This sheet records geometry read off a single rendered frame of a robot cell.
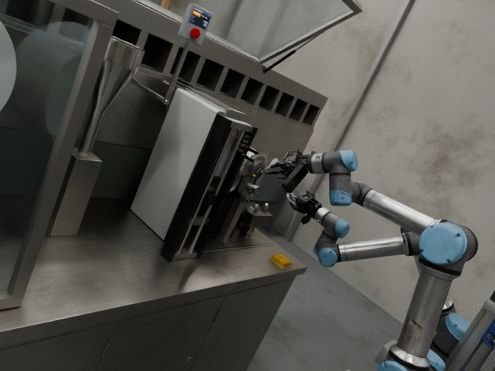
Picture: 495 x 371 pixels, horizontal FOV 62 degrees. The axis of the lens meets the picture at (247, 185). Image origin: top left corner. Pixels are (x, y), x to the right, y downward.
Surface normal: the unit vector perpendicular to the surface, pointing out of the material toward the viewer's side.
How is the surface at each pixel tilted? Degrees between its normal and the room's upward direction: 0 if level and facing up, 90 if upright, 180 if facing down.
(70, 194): 90
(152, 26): 90
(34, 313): 0
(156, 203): 90
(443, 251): 82
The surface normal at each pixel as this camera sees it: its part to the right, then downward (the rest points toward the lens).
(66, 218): 0.69, 0.47
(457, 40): -0.61, -0.07
